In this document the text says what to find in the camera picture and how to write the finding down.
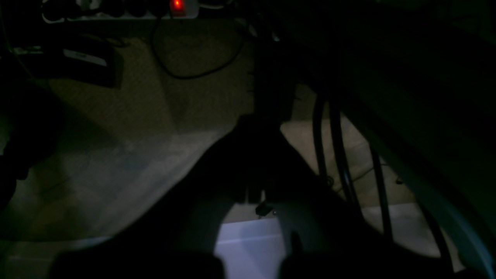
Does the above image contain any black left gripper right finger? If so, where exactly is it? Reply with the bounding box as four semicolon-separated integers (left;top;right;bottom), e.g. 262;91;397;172
256;118;455;279

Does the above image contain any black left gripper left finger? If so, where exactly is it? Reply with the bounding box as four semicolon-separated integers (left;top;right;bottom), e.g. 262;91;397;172
51;116;264;279

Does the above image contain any black power adapter box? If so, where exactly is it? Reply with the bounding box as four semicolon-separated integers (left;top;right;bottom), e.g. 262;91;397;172
14;35;122;88

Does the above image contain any black hanging cable bundle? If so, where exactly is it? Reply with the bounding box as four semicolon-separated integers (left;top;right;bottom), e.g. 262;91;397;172
312;93;454;268

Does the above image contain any black looped floor cable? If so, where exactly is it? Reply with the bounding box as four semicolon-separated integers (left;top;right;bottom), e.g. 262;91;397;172
150;17;248;80

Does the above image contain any white power strip red switch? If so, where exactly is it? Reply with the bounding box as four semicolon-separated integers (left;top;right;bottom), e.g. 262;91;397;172
40;0;200;24

